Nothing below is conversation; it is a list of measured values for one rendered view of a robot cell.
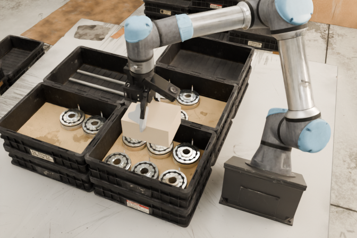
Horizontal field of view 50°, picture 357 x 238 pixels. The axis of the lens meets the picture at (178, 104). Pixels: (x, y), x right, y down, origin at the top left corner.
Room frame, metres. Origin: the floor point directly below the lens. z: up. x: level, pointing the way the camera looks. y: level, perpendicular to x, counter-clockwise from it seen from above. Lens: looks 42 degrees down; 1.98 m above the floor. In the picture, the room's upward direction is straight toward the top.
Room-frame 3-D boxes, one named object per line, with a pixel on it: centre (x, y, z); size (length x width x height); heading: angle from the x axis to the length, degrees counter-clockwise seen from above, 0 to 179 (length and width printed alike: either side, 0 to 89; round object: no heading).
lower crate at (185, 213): (0.93, 0.10, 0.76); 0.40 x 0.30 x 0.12; 68
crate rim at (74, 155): (1.08, 0.47, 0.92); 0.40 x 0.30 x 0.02; 68
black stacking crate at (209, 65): (1.49, -0.13, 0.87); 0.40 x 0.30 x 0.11; 68
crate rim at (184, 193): (0.93, 0.10, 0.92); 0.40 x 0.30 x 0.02; 68
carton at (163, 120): (0.90, 0.09, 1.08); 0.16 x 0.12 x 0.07; 71
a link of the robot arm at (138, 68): (0.90, 0.11, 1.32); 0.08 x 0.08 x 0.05
